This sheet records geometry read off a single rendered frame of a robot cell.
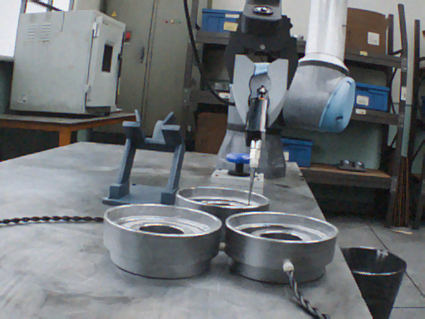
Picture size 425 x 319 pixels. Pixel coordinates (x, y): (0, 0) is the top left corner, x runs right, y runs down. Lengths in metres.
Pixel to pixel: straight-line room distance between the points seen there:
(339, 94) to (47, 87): 2.13
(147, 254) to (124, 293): 0.04
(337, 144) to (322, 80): 3.61
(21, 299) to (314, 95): 0.73
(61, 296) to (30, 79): 2.57
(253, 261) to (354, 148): 4.19
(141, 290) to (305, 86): 0.66
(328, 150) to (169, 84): 1.58
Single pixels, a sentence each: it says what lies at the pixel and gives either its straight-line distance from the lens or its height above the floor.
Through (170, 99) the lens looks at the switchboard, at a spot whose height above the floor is 0.91.
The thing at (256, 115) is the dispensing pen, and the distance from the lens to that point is 0.60.
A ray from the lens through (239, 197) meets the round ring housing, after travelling 0.59.
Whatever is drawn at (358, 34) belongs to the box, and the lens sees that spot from 4.09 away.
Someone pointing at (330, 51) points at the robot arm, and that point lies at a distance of 0.98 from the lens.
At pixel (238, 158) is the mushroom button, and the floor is 0.87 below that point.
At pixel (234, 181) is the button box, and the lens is 0.65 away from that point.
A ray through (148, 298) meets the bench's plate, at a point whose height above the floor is 0.80.
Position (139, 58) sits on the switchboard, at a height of 1.27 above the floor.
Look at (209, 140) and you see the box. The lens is 3.98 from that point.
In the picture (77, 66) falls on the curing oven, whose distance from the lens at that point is 2.74.
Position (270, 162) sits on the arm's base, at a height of 0.83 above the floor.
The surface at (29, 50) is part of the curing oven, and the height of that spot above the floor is 1.18.
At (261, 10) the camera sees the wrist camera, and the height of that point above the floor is 1.06.
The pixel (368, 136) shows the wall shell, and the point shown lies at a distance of 4.59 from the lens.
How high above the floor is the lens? 0.95
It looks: 7 degrees down
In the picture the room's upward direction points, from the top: 5 degrees clockwise
